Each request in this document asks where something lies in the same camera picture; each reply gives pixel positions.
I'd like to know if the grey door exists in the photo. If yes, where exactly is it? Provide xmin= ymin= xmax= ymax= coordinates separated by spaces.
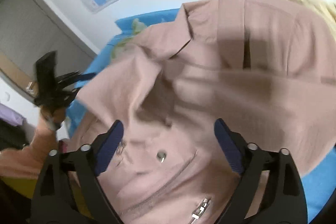
xmin=0 ymin=0 xmax=98 ymax=98

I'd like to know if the black cloth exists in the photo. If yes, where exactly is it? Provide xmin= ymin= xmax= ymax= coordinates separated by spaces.
xmin=0 ymin=119 xmax=30 ymax=151

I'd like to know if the purple cloth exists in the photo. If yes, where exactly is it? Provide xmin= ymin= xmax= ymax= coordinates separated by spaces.
xmin=0 ymin=104 xmax=25 ymax=127

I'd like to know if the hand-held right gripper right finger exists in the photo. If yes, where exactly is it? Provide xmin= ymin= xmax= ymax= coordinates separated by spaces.
xmin=214 ymin=119 xmax=307 ymax=224

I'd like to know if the yellow object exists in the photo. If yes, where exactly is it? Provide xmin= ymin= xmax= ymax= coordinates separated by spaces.
xmin=0 ymin=176 xmax=38 ymax=199

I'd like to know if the blue map print blanket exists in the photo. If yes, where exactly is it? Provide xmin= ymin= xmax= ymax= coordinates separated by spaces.
xmin=64 ymin=7 xmax=336 ymax=224

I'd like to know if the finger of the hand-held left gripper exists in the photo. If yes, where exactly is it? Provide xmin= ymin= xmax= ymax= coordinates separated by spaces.
xmin=63 ymin=86 xmax=82 ymax=99
xmin=58 ymin=70 xmax=96 ymax=83

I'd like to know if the person's left hand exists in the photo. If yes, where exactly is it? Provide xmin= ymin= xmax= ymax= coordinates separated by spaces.
xmin=39 ymin=106 xmax=67 ymax=131

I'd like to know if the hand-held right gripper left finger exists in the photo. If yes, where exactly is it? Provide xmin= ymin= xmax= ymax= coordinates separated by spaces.
xmin=30 ymin=120 xmax=124 ymax=224

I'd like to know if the person's left forearm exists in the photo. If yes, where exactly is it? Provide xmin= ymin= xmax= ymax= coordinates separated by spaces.
xmin=0 ymin=119 xmax=63 ymax=180

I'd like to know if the pink zip jacket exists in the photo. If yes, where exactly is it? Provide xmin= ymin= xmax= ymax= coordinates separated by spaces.
xmin=67 ymin=0 xmax=336 ymax=224

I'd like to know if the brown wooden board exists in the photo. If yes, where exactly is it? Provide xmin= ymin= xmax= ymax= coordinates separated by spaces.
xmin=0 ymin=52 xmax=34 ymax=94

